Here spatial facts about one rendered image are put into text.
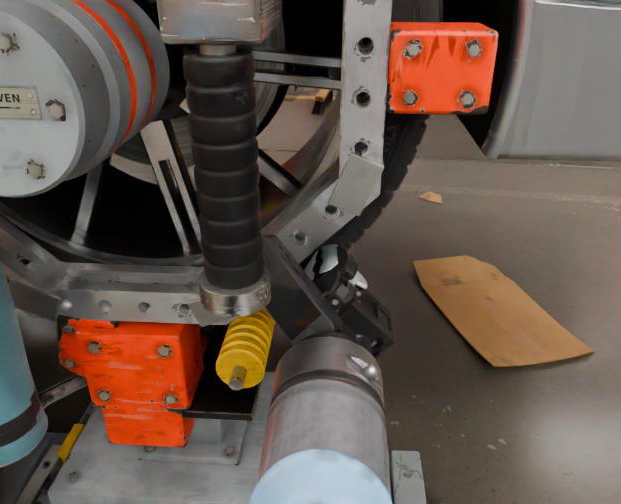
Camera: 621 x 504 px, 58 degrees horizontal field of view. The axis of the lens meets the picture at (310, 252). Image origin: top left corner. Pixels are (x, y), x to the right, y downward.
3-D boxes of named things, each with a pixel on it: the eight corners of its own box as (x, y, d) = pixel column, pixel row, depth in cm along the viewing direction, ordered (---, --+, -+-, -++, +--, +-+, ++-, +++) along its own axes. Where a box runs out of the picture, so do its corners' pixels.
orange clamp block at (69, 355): (83, 277, 68) (84, 335, 73) (53, 313, 62) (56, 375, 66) (139, 287, 69) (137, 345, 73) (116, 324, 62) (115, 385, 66)
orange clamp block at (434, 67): (381, 96, 56) (471, 97, 55) (385, 115, 49) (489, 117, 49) (385, 21, 53) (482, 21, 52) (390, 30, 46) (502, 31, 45)
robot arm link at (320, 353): (245, 410, 44) (334, 343, 40) (255, 369, 48) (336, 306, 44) (325, 471, 46) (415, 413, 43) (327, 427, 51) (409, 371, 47)
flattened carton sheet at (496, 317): (485, 260, 195) (487, 251, 194) (592, 355, 148) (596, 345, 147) (406, 270, 189) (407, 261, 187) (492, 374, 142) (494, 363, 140)
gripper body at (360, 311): (340, 346, 61) (337, 428, 50) (283, 297, 58) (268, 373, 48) (393, 307, 58) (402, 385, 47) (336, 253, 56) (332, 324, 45)
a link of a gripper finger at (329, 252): (354, 274, 67) (355, 317, 59) (320, 242, 65) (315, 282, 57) (373, 258, 66) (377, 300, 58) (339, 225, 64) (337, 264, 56)
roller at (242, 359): (288, 276, 90) (287, 244, 87) (262, 405, 64) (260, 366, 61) (252, 275, 90) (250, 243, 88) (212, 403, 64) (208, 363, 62)
